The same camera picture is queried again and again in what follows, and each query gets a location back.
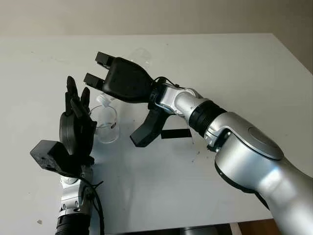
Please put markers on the clear glass cup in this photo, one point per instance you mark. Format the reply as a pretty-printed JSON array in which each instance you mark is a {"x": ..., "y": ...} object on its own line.
[{"x": 107, "y": 129}]

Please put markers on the clear plastic water bottle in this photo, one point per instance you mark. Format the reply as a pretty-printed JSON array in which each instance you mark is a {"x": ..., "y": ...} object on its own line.
[{"x": 102, "y": 100}]

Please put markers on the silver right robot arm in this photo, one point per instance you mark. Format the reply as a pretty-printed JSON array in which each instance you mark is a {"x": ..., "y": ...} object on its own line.
[{"x": 244, "y": 151}]

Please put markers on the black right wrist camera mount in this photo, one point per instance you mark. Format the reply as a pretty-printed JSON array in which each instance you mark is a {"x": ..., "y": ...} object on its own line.
[{"x": 149, "y": 129}]

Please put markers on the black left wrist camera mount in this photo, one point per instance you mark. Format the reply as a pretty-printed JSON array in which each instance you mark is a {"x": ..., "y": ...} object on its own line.
[{"x": 49, "y": 154}]

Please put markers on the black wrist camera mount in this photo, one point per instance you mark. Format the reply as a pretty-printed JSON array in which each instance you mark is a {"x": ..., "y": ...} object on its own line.
[
  {"x": 149, "y": 129},
  {"x": 49, "y": 154}
]

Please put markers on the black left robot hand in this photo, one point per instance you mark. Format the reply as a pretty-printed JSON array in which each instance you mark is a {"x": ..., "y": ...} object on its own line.
[{"x": 75, "y": 132}]

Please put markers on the black tape strip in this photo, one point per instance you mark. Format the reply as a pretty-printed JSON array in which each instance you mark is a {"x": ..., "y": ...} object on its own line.
[{"x": 176, "y": 134}]

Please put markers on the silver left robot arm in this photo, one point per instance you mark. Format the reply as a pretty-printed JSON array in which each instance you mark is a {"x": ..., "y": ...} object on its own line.
[{"x": 73, "y": 203}]

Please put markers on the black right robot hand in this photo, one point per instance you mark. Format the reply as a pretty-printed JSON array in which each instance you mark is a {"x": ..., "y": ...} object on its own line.
[{"x": 127, "y": 80}]

